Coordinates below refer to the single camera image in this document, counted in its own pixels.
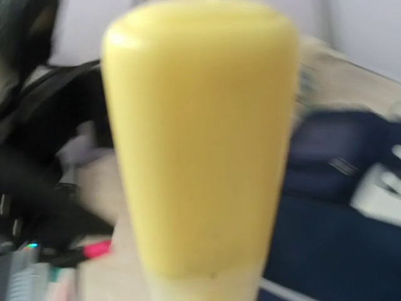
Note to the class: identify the yellow highlighter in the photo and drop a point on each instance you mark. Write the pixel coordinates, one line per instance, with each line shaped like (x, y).
(199, 97)

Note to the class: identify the navy blue backpack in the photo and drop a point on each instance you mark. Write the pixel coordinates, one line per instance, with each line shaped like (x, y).
(322, 247)

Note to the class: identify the pink black highlighter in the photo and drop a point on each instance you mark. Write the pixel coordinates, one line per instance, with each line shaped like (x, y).
(75, 256)

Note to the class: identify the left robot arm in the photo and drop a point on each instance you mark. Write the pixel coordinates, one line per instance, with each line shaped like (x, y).
(42, 107)

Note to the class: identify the metal frame rail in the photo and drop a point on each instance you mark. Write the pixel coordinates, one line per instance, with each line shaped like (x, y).
(24, 277)

